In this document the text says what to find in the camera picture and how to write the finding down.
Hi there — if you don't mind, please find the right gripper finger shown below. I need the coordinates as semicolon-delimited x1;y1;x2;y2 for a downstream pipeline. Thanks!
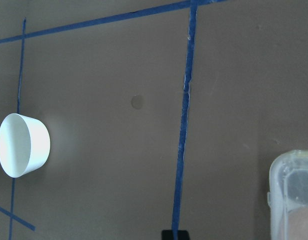
161;229;189;240

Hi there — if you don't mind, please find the clear plastic egg box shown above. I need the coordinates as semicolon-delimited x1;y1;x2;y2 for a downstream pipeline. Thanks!
267;150;308;240

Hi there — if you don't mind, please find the white ceramic bowl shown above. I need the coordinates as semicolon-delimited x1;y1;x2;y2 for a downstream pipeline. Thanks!
0;113;51;178

